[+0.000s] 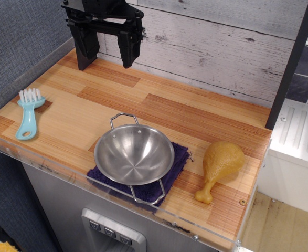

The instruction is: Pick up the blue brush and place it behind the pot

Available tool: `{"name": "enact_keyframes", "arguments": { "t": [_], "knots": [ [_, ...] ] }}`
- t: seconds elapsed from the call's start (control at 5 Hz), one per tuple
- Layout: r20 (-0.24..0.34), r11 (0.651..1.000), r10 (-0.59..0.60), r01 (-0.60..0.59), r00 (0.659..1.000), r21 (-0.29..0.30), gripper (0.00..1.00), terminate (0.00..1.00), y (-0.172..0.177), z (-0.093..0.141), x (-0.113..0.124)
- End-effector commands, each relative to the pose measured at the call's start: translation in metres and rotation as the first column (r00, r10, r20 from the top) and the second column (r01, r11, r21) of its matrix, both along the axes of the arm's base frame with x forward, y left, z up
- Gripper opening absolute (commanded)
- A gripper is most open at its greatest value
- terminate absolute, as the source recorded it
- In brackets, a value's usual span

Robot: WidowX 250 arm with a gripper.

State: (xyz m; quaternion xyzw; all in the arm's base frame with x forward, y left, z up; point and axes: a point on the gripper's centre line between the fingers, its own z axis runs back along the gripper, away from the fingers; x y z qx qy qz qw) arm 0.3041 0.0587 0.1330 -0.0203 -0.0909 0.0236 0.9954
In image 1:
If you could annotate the dark upright post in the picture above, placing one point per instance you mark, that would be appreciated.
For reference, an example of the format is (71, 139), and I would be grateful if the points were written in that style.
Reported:
(292, 64)
(82, 61)

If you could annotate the light blue dish brush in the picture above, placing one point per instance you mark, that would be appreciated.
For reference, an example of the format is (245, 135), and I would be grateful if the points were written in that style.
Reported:
(29, 100)

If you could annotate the grey dispenser button panel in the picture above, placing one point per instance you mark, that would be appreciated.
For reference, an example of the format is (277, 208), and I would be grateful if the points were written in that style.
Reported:
(105, 234)

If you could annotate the white ribbed side unit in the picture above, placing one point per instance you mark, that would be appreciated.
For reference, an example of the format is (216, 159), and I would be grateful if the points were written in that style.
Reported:
(284, 175)

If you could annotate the stainless steel pot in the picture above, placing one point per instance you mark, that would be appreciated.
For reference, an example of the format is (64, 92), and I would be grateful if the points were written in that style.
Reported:
(135, 155)

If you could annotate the dark left upright post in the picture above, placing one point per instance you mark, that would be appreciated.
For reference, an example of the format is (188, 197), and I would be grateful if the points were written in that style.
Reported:
(82, 61)

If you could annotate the dark right upright post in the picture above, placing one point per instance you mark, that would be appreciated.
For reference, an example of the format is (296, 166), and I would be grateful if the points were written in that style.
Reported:
(292, 64)

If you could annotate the clear acrylic front guard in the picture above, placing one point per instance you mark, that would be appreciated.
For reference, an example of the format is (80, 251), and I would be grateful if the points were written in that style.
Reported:
(64, 193)

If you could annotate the yellow toy chicken drumstick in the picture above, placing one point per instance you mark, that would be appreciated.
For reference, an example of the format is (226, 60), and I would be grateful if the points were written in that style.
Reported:
(222, 158)

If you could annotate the purple cloth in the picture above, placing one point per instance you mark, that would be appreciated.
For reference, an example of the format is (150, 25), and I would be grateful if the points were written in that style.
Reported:
(149, 192)

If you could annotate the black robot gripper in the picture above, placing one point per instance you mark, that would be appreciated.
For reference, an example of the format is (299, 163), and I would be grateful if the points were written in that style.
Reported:
(87, 18)

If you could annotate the yellow toy bottom left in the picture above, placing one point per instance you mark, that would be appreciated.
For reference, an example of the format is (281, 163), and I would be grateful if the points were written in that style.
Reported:
(6, 247)

